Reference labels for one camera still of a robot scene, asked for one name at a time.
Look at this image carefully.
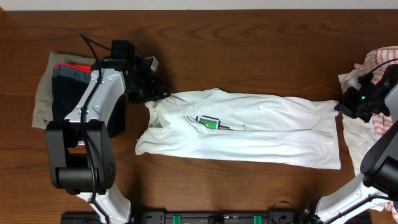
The red folded garment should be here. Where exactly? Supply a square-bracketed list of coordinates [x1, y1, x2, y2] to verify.
[54, 62, 91, 73]

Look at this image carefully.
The right black cable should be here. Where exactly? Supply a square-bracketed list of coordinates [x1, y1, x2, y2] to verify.
[323, 57, 398, 224]

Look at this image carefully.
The white garment in pile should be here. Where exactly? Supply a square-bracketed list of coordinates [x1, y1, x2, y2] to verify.
[338, 69, 379, 175]

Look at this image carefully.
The black boxer shorts grey waistband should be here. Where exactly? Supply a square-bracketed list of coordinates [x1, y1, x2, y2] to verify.
[52, 66, 126, 138]

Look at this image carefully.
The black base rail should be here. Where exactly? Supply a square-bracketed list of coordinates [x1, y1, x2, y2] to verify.
[60, 211, 373, 224]

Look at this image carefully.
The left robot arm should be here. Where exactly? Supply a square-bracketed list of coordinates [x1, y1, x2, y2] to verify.
[46, 40, 170, 223]

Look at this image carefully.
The red white striped garment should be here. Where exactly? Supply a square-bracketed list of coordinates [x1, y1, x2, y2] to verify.
[356, 47, 397, 202]

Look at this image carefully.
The white t-shirt with pixel logo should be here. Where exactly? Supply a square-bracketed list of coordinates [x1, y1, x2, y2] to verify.
[135, 88, 341, 169]

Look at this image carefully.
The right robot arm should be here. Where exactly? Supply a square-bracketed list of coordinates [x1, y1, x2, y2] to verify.
[302, 60, 397, 223]

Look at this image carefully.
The khaki folded garment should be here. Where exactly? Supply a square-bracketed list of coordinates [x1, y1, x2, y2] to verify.
[32, 52, 95, 129]

